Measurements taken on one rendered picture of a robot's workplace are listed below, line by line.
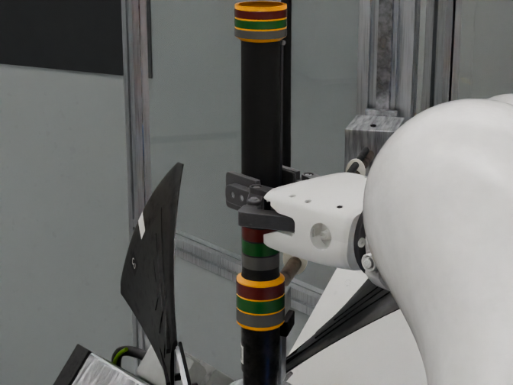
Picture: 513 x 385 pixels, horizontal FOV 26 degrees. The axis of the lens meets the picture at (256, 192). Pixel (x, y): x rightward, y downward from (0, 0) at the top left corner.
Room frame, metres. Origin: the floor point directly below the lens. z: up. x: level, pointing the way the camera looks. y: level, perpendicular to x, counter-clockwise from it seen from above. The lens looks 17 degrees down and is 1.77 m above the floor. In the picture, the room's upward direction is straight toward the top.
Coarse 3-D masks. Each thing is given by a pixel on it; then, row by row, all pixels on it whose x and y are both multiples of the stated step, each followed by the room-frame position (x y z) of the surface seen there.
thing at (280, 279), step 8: (240, 280) 0.91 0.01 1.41; (248, 280) 0.91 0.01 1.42; (272, 280) 0.91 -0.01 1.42; (280, 280) 0.91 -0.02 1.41; (240, 296) 0.91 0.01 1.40; (280, 296) 0.91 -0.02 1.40; (248, 328) 0.90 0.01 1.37; (256, 328) 0.90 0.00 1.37; (264, 328) 0.90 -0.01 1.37; (272, 328) 0.90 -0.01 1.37
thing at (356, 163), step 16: (288, 0) 1.00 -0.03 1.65; (288, 16) 1.00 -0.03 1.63; (288, 32) 1.00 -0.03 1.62; (288, 48) 1.00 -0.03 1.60; (288, 64) 1.00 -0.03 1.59; (288, 80) 1.00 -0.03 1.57; (288, 96) 1.00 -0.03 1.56; (288, 112) 1.01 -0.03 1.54; (288, 128) 1.01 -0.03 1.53; (288, 144) 1.01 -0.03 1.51; (288, 160) 1.01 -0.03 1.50; (352, 160) 1.38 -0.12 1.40; (288, 256) 1.05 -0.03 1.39
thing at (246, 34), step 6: (234, 30) 0.92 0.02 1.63; (240, 30) 0.91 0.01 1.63; (282, 30) 0.91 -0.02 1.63; (240, 36) 0.91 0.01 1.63; (246, 36) 0.90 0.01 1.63; (252, 36) 0.90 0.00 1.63; (258, 36) 0.90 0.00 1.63; (264, 36) 0.90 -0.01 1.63; (270, 36) 0.90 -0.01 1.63; (276, 36) 0.91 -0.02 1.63; (282, 36) 0.91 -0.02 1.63
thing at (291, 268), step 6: (366, 156) 1.45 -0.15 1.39; (372, 156) 1.46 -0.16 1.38; (366, 162) 1.42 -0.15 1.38; (294, 258) 1.05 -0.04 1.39; (288, 264) 1.03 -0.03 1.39; (294, 264) 1.03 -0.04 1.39; (300, 264) 1.04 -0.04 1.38; (282, 270) 1.01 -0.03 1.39; (288, 270) 1.01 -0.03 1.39; (294, 270) 1.02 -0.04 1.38; (288, 276) 1.00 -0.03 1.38; (294, 276) 1.02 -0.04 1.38; (288, 282) 0.99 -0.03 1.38
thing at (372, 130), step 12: (372, 108) 1.58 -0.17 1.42; (360, 120) 1.54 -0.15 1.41; (372, 120) 1.54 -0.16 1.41; (384, 120) 1.54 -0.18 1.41; (396, 120) 1.54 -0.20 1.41; (348, 132) 1.49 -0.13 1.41; (360, 132) 1.48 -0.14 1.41; (372, 132) 1.48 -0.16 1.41; (384, 132) 1.47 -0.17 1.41; (348, 144) 1.49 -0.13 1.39; (360, 144) 1.48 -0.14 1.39; (372, 144) 1.48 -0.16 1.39; (348, 156) 1.49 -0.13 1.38
